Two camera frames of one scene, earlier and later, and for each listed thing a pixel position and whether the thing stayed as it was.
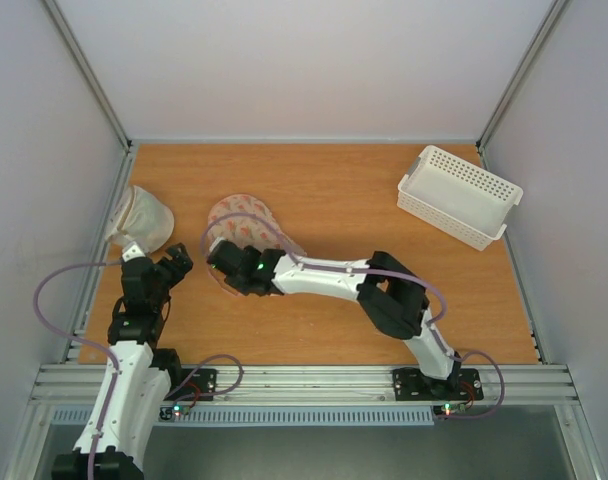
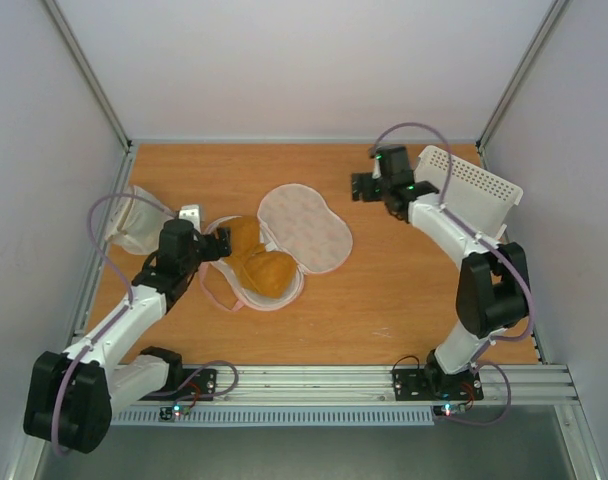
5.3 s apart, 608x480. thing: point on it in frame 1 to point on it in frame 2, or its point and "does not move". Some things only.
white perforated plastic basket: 457,197 does not move
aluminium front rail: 322,385 does not move
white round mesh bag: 141,218 does not move
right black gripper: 224,257 to 367,186
